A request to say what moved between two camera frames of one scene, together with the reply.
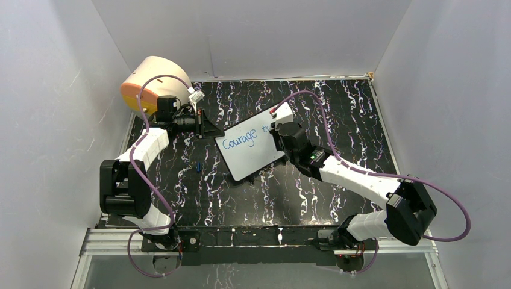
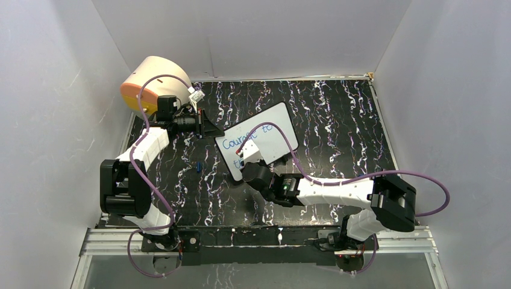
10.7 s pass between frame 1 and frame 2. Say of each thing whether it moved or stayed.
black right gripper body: moved
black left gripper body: stayed
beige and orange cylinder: stayed
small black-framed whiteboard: stayed
